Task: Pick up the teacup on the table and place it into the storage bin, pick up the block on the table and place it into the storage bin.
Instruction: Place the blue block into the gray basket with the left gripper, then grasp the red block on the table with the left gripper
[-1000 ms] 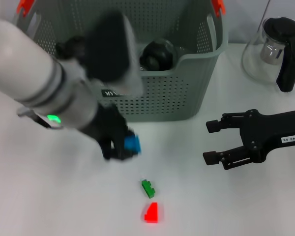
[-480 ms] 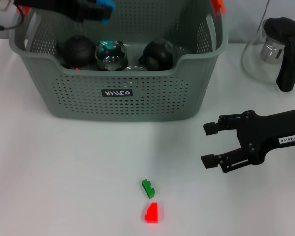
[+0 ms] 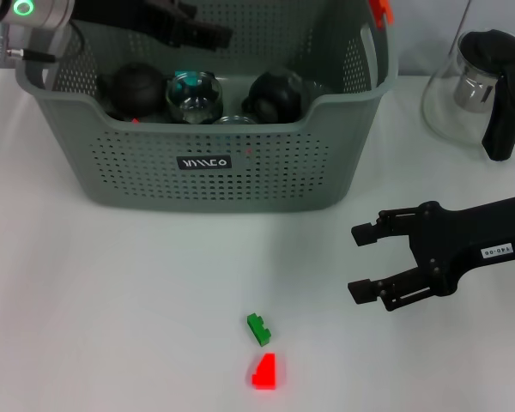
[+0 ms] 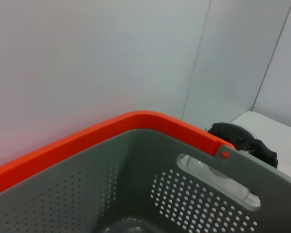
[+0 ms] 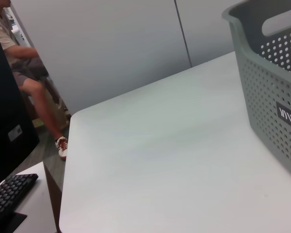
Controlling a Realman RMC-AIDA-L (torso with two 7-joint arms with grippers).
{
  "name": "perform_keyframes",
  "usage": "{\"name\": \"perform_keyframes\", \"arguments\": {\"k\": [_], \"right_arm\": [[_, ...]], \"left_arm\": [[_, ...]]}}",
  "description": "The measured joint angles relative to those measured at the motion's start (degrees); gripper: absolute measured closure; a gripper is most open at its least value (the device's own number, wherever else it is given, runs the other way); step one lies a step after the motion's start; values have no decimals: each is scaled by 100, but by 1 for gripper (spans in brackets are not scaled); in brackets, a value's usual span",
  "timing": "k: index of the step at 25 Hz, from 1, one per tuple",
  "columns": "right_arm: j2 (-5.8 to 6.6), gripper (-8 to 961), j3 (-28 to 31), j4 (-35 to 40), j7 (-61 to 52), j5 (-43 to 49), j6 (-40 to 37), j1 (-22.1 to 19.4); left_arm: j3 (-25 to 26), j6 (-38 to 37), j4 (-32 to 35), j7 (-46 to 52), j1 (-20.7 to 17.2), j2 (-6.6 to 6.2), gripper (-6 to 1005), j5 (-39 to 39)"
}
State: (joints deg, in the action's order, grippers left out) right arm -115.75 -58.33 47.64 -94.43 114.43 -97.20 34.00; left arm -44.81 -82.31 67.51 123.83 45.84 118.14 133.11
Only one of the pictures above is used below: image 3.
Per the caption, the orange basket handle clip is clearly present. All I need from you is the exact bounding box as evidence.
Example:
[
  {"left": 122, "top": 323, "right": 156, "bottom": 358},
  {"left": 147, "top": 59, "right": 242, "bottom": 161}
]
[{"left": 368, "top": 0, "right": 395, "bottom": 27}]

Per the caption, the left arm cable with connector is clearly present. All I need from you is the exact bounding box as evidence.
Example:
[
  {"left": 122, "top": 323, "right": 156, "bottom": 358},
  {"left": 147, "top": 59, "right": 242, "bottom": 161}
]
[{"left": 0, "top": 21, "right": 86, "bottom": 64}]

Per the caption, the black clay teapot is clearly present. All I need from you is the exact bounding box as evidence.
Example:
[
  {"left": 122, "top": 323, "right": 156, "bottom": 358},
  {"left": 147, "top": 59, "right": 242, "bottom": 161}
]
[{"left": 96, "top": 61, "right": 171, "bottom": 119}]

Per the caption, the glass pitcher with black handle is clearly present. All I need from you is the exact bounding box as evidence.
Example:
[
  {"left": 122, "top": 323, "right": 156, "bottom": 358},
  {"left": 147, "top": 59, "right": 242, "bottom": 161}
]
[{"left": 420, "top": 28, "right": 515, "bottom": 162}]

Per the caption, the glass teacup with black sleeve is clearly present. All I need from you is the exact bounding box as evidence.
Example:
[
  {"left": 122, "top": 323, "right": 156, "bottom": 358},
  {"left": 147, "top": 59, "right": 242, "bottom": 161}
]
[
  {"left": 166, "top": 70, "right": 224, "bottom": 124},
  {"left": 241, "top": 68, "right": 308, "bottom": 124},
  {"left": 214, "top": 114, "right": 258, "bottom": 125}
]

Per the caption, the teal square block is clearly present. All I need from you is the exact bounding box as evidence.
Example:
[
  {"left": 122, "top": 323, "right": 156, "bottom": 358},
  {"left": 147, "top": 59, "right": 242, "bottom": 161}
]
[{"left": 173, "top": 70, "right": 201, "bottom": 91}]

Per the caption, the grey-green perforated storage basket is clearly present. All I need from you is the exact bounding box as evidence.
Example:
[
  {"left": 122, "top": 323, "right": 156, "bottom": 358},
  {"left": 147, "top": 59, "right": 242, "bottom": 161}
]
[{"left": 15, "top": 0, "right": 399, "bottom": 215}]

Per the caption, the green stepped building block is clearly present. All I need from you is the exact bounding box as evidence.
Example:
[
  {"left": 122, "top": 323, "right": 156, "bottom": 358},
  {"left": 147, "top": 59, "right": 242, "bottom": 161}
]
[{"left": 246, "top": 313, "right": 272, "bottom": 347}]

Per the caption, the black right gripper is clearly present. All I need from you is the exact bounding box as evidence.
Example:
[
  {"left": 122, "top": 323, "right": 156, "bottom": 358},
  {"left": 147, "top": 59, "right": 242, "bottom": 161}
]
[{"left": 347, "top": 192, "right": 515, "bottom": 313}]

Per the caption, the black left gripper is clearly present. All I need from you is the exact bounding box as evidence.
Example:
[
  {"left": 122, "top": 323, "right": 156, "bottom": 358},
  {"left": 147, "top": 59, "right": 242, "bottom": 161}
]
[{"left": 70, "top": 0, "right": 234, "bottom": 52}]

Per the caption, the bright red slope block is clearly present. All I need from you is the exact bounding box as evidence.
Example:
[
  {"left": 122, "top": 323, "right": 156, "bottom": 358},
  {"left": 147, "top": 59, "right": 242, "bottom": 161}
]
[{"left": 251, "top": 352, "right": 279, "bottom": 390}]

